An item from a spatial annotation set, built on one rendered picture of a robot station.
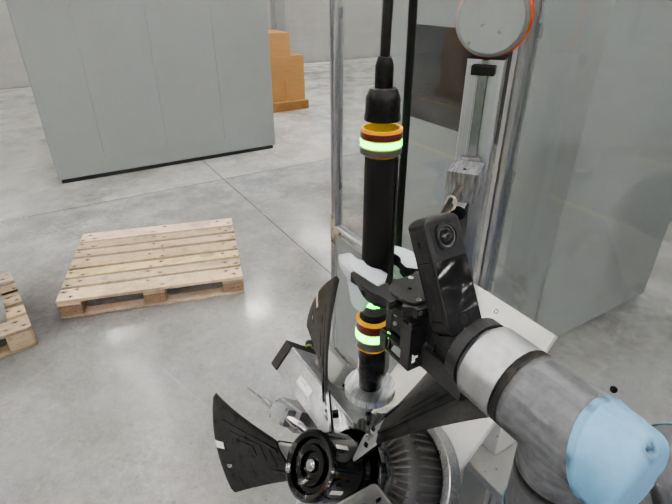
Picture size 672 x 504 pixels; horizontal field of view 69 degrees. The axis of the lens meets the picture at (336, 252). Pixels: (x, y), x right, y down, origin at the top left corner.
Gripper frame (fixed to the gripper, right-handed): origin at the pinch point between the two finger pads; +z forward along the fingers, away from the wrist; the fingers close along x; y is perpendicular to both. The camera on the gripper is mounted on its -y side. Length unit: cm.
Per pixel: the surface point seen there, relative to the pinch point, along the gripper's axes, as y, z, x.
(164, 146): 140, 542, 86
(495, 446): 76, 9, 50
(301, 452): 43.7, 9.6, -5.4
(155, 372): 166, 189, -11
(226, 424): 55, 33, -12
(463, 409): 24.8, -9.7, 11.5
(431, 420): 28.5, -6.5, 8.7
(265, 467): 59, 21, -8
